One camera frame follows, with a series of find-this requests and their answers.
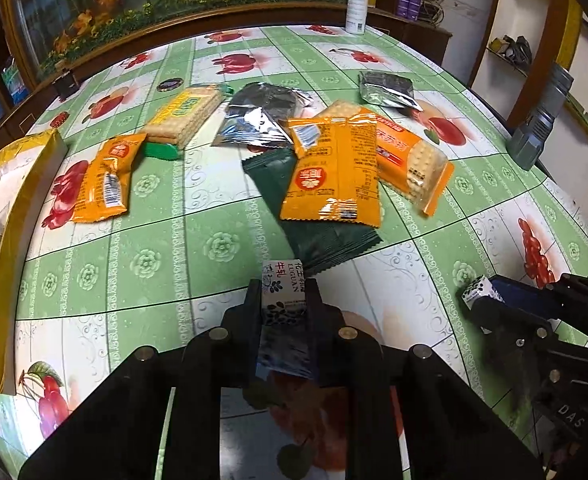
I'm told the fruit print tablecloth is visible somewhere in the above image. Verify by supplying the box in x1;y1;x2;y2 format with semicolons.
0;22;588;480

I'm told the orange label cracker packet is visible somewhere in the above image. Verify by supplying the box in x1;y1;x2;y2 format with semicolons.
324;101;456;217

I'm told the small orange snack packet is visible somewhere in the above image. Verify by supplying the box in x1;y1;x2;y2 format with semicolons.
68;133;147;224

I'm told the white spray bottle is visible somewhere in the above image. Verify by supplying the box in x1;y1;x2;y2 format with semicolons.
345;0;369;36

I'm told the large orange snack packet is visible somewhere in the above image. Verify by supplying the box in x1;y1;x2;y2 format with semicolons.
280;112;382;223

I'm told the green white plastic bag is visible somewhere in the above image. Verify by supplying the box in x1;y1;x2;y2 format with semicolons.
1;57;27;103

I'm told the grey silver foil packet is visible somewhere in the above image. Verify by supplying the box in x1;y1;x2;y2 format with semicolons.
358;71;423;111

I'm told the gold cardboard box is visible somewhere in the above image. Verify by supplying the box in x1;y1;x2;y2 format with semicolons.
0;128;69;395

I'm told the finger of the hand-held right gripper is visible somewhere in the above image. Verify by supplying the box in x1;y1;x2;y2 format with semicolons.
489;274;588;318
466;297;565;356

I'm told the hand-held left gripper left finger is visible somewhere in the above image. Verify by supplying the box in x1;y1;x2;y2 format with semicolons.
18;277;265;480

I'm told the green label cracker packet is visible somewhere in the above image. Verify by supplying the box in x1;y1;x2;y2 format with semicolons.
141;84;235;162

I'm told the dark foil packet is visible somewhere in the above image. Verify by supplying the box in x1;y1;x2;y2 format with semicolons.
228;81;315;121

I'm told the shiny silver foil packet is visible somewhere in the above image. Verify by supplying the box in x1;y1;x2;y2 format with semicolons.
210;105;295;150

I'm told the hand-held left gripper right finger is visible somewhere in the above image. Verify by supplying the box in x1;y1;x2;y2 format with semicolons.
304;277;547;480

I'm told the dark liquid bottle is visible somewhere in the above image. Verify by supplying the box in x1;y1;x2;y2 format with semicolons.
52;62;79;101

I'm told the dark green snack packet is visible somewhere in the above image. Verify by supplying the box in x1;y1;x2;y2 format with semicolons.
241;147;382;273

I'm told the grey flashlight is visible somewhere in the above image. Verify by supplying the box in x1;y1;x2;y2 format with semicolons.
505;62;575;171

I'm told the dark tool pile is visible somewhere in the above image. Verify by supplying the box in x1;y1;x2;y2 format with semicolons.
489;35;535;66

